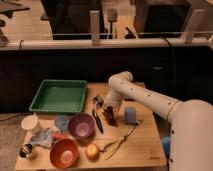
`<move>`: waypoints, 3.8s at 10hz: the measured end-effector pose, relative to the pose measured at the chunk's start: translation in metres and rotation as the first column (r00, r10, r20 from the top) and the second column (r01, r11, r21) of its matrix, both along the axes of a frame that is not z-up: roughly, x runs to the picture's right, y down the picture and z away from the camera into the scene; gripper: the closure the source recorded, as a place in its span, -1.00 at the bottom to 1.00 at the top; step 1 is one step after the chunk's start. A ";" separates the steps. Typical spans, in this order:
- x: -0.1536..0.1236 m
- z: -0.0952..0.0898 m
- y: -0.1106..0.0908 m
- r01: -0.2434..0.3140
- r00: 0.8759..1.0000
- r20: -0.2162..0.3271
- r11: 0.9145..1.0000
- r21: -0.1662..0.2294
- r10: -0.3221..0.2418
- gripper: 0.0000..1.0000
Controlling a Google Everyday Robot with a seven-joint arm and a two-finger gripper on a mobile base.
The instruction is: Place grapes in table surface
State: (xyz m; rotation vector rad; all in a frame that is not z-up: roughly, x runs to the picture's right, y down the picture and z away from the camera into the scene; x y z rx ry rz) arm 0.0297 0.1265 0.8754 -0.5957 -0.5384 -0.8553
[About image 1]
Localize dark purple grape bunch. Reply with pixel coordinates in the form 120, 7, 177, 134
103, 106, 117, 126

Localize black partition panel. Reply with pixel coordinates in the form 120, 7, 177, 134
0, 46, 213, 113

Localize green plastic tray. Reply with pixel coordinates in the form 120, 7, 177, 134
29, 79, 87, 114

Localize white rail frame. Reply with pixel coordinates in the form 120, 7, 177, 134
0, 9, 213, 51

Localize orange bowl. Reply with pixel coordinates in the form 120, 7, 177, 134
50, 139, 79, 169

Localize black-handled kitchen tool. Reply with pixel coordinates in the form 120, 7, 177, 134
92, 95, 103, 133

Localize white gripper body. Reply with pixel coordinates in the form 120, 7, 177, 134
104, 89, 123, 115

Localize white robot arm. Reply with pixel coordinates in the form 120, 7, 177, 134
105, 71, 213, 171

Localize yellow-handled tongs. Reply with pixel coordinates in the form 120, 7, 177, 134
103, 119, 143, 160

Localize small metal cup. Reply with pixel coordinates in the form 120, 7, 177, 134
19, 144, 36, 159

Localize white cup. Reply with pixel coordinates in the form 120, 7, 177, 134
21, 115, 41, 134

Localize purple bowl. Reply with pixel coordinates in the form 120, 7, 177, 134
68, 113, 95, 139

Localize light blue cloth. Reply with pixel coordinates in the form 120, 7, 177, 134
29, 115, 69, 149

